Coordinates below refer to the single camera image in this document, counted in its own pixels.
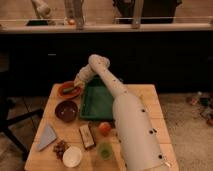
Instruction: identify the green pepper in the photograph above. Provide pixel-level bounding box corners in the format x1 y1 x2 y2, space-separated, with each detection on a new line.
62 86 78 94

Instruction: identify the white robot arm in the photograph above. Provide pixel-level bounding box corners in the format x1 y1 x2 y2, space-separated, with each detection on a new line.
74 54 169 171

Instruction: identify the green plastic tray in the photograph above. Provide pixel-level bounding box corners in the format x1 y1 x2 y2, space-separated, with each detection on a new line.
80 77 114 121

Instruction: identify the orange plate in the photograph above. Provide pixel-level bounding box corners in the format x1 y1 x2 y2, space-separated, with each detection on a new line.
57 81 82 99

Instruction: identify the dark red bowl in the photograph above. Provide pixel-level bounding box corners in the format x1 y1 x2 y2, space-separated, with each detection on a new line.
55 101 78 122

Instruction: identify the wooden table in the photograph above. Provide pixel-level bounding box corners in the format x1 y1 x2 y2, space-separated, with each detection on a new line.
24 84 179 171

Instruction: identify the orange peach fruit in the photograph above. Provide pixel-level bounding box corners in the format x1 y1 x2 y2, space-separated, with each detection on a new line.
98 122 111 136

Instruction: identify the brown rectangular box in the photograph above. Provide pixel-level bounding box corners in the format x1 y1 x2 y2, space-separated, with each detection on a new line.
79 124 96 149

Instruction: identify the blue triangular cloth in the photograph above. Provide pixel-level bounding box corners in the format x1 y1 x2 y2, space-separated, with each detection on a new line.
37 124 57 151

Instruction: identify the black office chair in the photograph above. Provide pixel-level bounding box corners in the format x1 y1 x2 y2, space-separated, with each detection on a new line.
0 70 45 162

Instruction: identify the green cup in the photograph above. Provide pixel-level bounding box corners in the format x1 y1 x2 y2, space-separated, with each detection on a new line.
97 142 112 160

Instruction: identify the dark counter cabinet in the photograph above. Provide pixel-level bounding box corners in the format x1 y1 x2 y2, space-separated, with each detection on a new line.
0 26 213 96

